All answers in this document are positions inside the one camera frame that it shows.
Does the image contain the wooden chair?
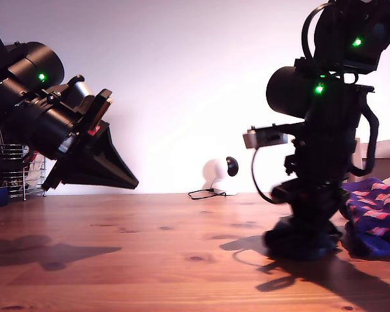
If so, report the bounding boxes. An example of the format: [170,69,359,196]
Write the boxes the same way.
[352,137,390,185]

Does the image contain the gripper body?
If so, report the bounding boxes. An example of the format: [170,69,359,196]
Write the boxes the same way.
[24,88,114,192]

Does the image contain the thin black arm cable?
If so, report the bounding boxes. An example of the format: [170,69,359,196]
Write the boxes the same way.
[301,5,328,66]

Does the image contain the wire utensil holder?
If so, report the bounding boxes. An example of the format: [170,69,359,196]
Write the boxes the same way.
[0,142,29,199]

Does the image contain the white round security camera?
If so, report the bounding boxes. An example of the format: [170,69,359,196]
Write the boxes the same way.
[203,156,240,196]

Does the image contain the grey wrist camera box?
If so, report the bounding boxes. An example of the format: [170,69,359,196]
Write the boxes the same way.
[242,122,308,150]
[53,75,97,114]

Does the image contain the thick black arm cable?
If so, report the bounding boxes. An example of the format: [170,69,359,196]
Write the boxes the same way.
[349,109,380,178]

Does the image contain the white paper napkins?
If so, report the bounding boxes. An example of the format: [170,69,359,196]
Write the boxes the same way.
[26,155,47,192]

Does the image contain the grey dark-toed sock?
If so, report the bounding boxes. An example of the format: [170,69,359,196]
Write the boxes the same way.
[263,216,344,261]

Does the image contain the wire napkin rack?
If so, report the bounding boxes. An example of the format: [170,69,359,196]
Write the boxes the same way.
[21,152,48,202]

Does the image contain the thin black camera cable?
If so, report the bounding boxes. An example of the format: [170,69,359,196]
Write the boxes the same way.
[251,148,283,205]

